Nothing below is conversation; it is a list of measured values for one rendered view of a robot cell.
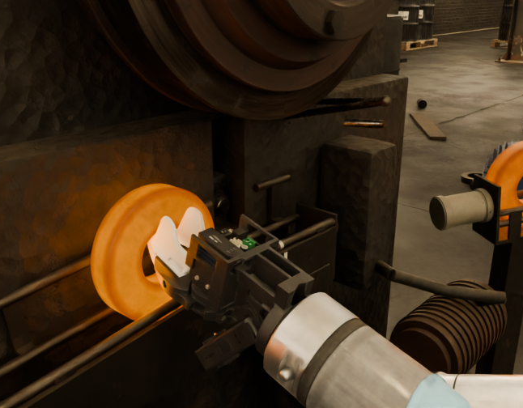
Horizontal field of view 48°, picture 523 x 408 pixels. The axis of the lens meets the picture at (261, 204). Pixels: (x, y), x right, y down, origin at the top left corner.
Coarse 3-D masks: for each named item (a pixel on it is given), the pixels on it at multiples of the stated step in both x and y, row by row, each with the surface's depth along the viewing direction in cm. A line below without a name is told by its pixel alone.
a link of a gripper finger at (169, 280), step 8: (160, 264) 61; (160, 272) 60; (168, 272) 60; (160, 280) 60; (168, 280) 59; (176, 280) 59; (184, 280) 59; (168, 288) 58; (176, 288) 58; (184, 288) 58; (176, 296) 58; (184, 296) 58; (184, 304) 58; (192, 304) 58; (200, 304) 58
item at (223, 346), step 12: (240, 324) 55; (252, 324) 55; (216, 336) 61; (228, 336) 57; (240, 336) 56; (252, 336) 55; (204, 348) 60; (216, 348) 59; (228, 348) 58; (240, 348) 56; (204, 360) 61; (216, 360) 60; (228, 360) 61
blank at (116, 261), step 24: (144, 192) 63; (168, 192) 64; (120, 216) 60; (144, 216) 62; (168, 216) 64; (96, 240) 61; (120, 240) 60; (144, 240) 62; (96, 264) 61; (120, 264) 61; (96, 288) 62; (120, 288) 61; (144, 288) 64; (120, 312) 63; (144, 312) 65
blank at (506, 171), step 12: (516, 144) 100; (504, 156) 99; (516, 156) 98; (492, 168) 100; (504, 168) 98; (516, 168) 99; (492, 180) 100; (504, 180) 99; (516, 180) 99; (504, 192) 100; (516, 192) 100; (504, 204) 101; (516, 204) 101; (504, 216) 101
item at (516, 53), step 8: (520, 0) 836; (512, 8) 834; (520, 8) 839; (512, 16) 838; (520, 16) 841; (512, 24) 845; (520, 24) 844; (512, 32) 852; (520, 32) 847; (512, 40) 857; (520, 40) 850; (512, 48) 859; (520, 48) 852; (504, 56) 870; (512, 56) 862; (520, 56) 855; (520, 64) 841
